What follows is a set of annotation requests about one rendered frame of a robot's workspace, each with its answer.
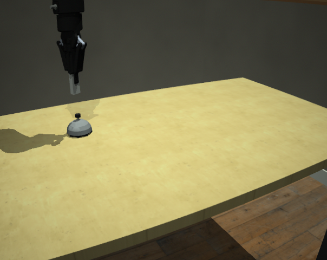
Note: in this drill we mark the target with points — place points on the grey service bell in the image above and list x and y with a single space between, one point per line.
79 127

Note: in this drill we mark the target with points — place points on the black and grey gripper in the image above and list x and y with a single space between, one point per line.
72 54

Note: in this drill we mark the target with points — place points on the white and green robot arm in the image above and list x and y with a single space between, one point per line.
67 7

